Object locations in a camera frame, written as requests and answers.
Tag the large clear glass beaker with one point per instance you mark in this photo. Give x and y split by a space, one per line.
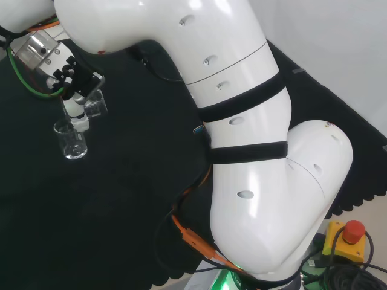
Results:
74 149

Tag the grey tape strip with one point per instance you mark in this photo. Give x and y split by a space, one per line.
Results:
298 71

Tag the small clear glass beaker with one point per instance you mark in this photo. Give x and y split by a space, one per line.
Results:
96 104

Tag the green terminal block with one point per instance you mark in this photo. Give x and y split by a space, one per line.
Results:
314 264

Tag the yellow stop button box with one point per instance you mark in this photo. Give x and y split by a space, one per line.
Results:
353 232

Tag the black bench cloth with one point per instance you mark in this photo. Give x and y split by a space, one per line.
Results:
106 196

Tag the blue usb plug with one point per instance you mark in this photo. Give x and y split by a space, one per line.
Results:
199 130

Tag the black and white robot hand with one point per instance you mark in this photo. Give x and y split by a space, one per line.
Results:
79 121

